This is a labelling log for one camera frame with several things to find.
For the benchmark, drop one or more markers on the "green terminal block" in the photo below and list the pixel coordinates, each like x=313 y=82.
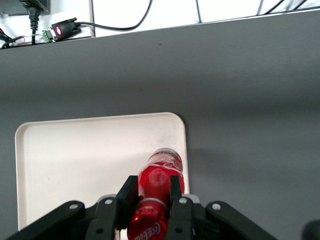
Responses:
x=48 y=36

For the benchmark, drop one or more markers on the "beige plastic tray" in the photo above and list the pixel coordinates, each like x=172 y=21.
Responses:
x=82 y=162

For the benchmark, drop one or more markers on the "black serial connector red light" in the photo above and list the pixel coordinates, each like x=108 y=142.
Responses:
x=65 y=28

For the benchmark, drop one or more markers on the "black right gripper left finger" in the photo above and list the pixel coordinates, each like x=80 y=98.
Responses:
x=126 y=200

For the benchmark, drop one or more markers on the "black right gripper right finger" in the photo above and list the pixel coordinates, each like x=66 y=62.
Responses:
x=180 y=207

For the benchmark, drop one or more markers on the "grey device housing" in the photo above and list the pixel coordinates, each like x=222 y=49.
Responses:
x=15 y=6

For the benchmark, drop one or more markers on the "red coke bottle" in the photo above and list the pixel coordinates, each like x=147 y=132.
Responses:
x=160 y=180

